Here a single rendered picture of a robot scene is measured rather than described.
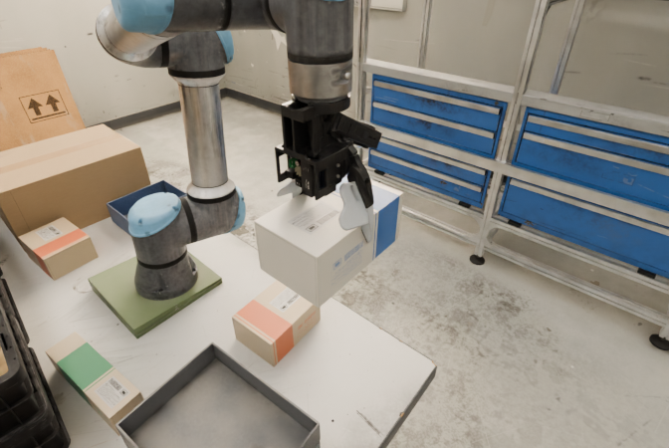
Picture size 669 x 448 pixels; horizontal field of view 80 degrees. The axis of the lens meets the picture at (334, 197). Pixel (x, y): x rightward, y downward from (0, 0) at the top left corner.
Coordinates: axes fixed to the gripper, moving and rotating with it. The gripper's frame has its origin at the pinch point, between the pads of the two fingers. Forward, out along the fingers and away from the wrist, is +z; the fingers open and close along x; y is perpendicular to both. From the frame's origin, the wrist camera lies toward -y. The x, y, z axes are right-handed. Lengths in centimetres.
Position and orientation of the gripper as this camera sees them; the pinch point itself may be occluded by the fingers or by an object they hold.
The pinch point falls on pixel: (333, 220)
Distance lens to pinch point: 60.1
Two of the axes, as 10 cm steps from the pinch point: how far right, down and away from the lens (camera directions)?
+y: -6.4, 4.1, -6.4
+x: 7.6, 3.5, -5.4
